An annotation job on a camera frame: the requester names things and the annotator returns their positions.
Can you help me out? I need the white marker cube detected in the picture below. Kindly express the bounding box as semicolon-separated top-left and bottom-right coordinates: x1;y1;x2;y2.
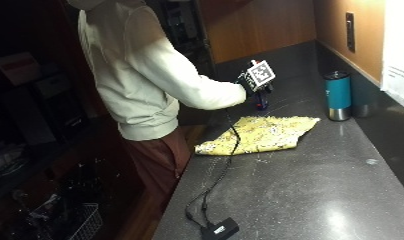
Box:
246;59;277;92

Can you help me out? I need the yellow patterned cloth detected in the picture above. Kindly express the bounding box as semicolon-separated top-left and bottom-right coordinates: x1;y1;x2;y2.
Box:
195;115;322;157

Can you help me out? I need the teal steel travel tumbler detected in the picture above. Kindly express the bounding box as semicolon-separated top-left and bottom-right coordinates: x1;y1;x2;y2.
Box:
324;70;353;122

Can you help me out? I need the the person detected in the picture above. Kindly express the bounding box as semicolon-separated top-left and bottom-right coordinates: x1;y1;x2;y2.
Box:
67;0;249;214

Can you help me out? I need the white paper sheet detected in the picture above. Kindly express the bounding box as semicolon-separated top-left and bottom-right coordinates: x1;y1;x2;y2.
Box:
380;0;404;116

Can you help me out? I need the small black hub box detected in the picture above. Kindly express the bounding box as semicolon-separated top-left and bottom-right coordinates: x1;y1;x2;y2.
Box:
200;217;241;240

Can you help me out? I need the white box with red label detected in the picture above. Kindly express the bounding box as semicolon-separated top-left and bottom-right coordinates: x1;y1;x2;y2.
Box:
0;51;43;87

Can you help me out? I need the black cable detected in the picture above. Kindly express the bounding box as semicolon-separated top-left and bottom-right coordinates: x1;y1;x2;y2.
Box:
185;99;243;231

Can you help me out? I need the black wall switch plate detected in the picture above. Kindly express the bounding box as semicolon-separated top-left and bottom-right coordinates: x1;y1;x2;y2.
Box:
345;11;357;54

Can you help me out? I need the white wire basket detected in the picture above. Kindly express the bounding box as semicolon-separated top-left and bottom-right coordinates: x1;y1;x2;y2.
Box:
31;202;105;240

